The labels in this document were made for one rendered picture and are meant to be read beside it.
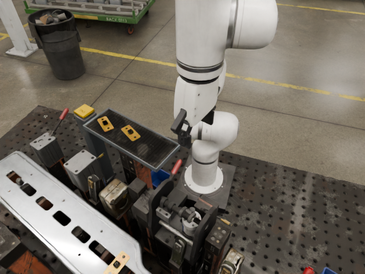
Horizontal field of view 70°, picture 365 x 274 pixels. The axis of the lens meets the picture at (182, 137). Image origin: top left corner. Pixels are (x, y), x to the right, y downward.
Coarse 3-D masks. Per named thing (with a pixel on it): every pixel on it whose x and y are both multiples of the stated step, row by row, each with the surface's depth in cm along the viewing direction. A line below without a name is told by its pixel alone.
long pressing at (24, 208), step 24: (0, 168) 107; (24, 168) 107; (0, 192) 99; (24, 192) 99; (48, 192) 99; (72, 192) 99; (24, 216) 92; (48, 216) 92; (72, 216) 92; (96, 216) 92; (48, 240) 86; (72, 240) 86; (96, 240) 87; (120, 240) 86; (72, 264) 81; (96, 264) 81
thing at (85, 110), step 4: (84, 104) 111; (80, 108) 109; (84, 108) 109; (88, 108) 109; (92, 108) 109; (76, 112) 107; (80, 112) 107; (84, 112) 107; (88, 112) 107; (92, 112) 109; (80, 116) 107; (84, 116) 106
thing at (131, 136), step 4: (124, 128) 100; (128, 128) 100; (132, 128) 100; (124, 132) 99; (128, 132) 98; (132, 132) 98; (136, 132) 99; (128, 136) 97; (132, 136) 97; (136, 136) 97; (140, 136) 97; (132, 140) 96
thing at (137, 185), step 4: (136, 180) 91; (140, 180) 91; (132, 184) 90; (136, 184) 90; (140, 184) 90; (144, 184) 90; (128, 188) 90; (132, 188) 89; (136, 188) 89; (140, 188) 89; (144, 188) 90; (132, 192) 91; (136, 192) 88; (140, 192) 89; (132, 196) 93; (136, 196) 90; (136, 200) 94; (140, 224) 109; (140, 228) 113
